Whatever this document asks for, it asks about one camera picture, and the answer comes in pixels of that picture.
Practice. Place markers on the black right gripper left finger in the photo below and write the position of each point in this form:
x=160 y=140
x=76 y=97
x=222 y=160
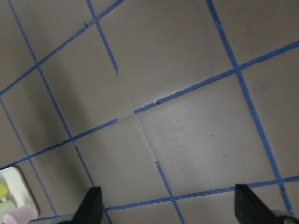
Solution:
x=90 y=210

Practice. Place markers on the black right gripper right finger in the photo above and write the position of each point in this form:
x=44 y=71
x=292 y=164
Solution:
x=249 y=209

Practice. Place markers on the pink plastic cup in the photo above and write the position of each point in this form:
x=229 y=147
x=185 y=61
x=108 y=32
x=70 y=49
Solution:
x=21 y=215

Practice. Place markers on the yellow plastic cup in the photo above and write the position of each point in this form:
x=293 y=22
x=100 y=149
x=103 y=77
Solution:
x=3 y=191

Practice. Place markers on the cream plastic tray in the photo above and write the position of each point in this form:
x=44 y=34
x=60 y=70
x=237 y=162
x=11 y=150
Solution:
x=18 y=189

